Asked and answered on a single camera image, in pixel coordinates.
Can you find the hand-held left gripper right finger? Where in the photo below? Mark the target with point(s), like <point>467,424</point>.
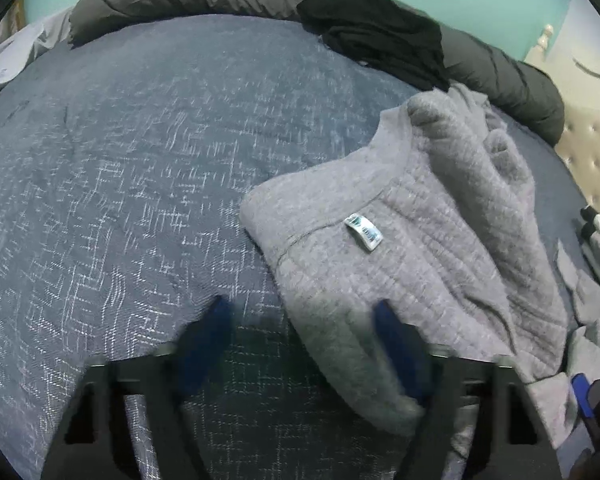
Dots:
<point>396,345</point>

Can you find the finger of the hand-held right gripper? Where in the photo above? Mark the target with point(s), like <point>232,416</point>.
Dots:
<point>581,395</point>

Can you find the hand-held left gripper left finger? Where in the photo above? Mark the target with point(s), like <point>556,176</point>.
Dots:
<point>206,340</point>

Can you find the grey quilted sweater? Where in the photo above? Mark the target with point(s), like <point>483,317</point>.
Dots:
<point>405,260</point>

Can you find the blue woven bedspread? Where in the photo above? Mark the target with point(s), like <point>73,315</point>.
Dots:
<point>120,185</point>

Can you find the beige tufted headboard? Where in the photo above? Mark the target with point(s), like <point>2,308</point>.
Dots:
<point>592,155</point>

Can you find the black garment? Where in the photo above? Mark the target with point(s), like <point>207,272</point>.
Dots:
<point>380,30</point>

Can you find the cream bedpost finial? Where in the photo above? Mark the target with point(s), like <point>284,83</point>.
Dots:
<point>544,37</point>

